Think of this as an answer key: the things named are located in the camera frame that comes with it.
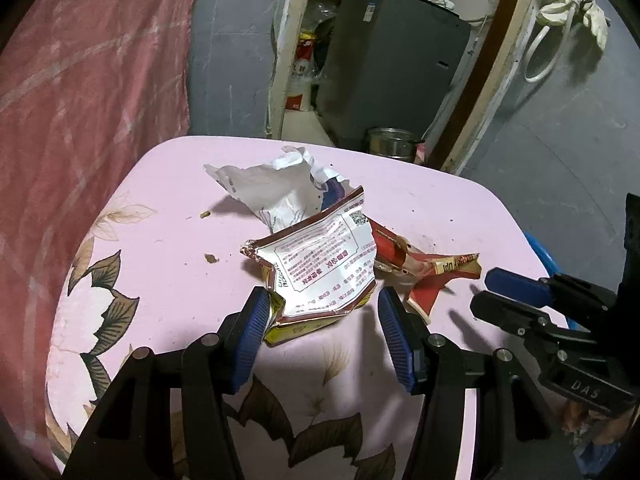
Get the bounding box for red snack wrapper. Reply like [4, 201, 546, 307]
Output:
[369, 219, 482, 325]

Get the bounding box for white printed paper wrapper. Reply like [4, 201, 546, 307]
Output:
[241, 188, 376, 347]

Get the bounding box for silver foil wrapper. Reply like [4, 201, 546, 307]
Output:
[204, 146, 354, 233]

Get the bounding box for person's right hand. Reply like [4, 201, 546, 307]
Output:
[561, 401, 639, 445]

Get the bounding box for blue plastic basin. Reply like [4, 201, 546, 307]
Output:
[525, 233, 561, 276]

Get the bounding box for pink floral table cloth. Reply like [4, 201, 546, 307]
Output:
[45, 138, 544, 479]

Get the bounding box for steel pot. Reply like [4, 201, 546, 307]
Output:
[367, 127, 422, 162]

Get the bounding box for grey small refrigerator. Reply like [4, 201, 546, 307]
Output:
[317, 0, 471, 151]

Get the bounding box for red white rice bag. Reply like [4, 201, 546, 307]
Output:
[285, 32, 317, 112]

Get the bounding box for white rubber gloves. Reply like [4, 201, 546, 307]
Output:
[537, 0, 610, 51]

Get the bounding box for pink checked towel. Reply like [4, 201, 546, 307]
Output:
[1, 0, 194, 465]

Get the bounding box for white hose loop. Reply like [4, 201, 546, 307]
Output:
[523, 8, 576, 85]

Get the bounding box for wooden door frame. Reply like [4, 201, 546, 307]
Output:
[273, 0, 534, 172]

